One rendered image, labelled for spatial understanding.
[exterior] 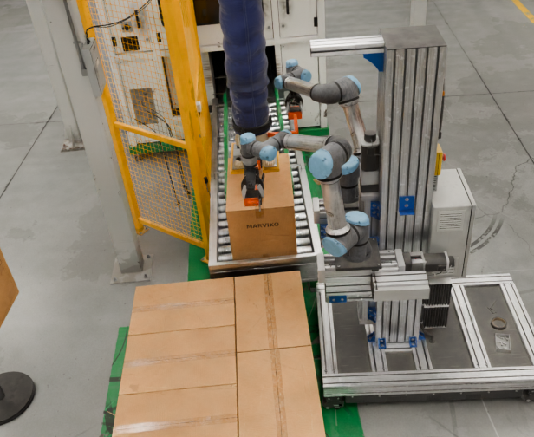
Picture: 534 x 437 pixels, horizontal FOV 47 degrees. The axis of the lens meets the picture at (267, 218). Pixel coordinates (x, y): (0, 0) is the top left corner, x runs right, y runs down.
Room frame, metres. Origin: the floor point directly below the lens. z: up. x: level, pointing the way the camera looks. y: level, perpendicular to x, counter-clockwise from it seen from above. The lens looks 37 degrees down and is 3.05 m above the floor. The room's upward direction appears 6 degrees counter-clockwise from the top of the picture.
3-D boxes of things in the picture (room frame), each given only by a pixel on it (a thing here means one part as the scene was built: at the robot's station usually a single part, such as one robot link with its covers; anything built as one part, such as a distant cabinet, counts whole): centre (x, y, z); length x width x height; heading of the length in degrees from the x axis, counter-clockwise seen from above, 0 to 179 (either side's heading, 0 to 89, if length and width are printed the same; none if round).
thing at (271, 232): (3.22, 0.03, 0.75); 0.60 x 0.40 x 0.40; 178
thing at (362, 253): (2.35, -0.43, 1.09); 0.15 x 0.15 x 0.10
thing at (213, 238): (4.04, 0.36, 0.50); 2.31 x 0.05 x 0.19; 0
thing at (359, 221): (2.34, -0.42, 1.20); 0.13 x 0.12 x 0.14; 135
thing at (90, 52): (3.61, 0.95, 1.62); 0.20 x 0.05 x 0.30; 0
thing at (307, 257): (2.87, 0.03, 0.58); 0.70 x 0.03 x 0.06; 90
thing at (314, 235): (4.04, -0.29, 0.50); 2.31 x 0.05 x 0.19; 0
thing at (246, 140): (2.64, 0.05, 1.54); 0.09 x 0.08 x 0.11; 45
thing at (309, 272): (2.87, 0.03, 0.48); 0.70 x 0.03 x 0.15; 90
